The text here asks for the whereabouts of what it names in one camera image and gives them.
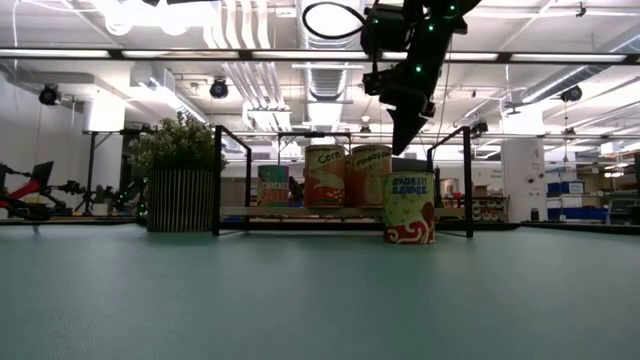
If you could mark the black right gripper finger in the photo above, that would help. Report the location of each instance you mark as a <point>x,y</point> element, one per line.
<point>406,130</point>

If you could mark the pineapple can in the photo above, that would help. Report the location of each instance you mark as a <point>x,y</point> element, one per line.
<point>367,185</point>

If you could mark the spaghetti sauce can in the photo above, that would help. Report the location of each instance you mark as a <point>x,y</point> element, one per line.
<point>409,210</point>

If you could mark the corn can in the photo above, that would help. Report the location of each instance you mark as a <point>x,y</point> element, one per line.
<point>325,177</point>

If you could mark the chicken soup can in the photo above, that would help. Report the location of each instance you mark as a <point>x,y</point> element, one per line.
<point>272,187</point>

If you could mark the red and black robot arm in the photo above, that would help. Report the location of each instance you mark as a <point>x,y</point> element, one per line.
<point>25,192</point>

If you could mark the black background robot arm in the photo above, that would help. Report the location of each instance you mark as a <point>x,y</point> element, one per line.
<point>107,197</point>

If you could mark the dark rectangular panel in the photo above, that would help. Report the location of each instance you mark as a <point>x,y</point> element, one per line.
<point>415,165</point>

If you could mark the black ceiling spotlight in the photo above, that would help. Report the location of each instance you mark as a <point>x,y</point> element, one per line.
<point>571,94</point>
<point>218,89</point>
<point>49,95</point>

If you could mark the black overhead rig beam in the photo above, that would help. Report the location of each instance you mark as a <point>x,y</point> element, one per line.
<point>245,55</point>

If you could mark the blue storage bin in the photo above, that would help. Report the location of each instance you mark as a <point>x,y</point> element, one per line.
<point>565,188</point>
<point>575,214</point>

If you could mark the green table mat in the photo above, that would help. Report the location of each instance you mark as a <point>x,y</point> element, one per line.
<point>320,300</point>

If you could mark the potted plant in striped pot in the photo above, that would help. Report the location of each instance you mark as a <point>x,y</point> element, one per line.
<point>180,200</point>

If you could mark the silver ventilation duct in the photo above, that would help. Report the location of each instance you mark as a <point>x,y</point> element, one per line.
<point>325,82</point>

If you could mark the wooden shelf with black frame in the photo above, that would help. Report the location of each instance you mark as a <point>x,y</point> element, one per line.
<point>300,211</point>

